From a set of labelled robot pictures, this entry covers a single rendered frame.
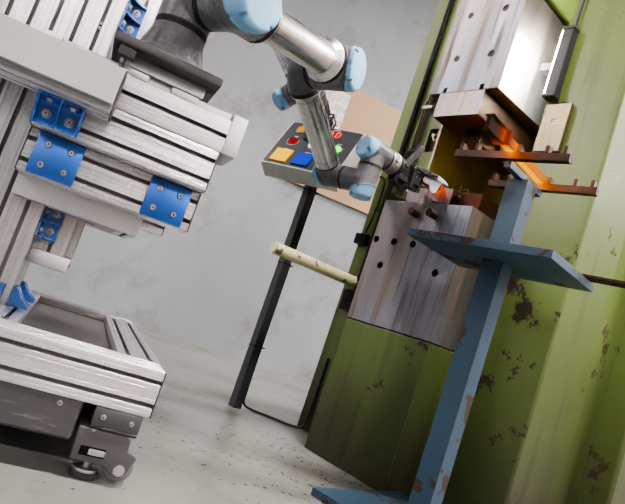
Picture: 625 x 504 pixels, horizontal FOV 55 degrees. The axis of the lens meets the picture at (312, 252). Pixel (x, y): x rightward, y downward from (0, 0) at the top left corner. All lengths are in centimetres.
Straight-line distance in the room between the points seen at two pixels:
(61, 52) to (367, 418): 137
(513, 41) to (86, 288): 314
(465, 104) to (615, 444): 124
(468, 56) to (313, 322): 282
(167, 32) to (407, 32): 407
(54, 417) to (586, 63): 188
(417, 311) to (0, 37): 135
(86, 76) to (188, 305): 335
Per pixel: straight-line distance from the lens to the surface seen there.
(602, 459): 229
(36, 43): 120
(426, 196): 216
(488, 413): 197
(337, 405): 208
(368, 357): 202
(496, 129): 156
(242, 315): 450
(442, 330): 191
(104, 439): 121
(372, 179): 187
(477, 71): 230
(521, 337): 196
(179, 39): 135
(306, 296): 464
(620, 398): 229
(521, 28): 234
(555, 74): 225
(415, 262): 200
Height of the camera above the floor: 40
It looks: 7 degrees up
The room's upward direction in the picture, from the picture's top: 19 degrees clockwise
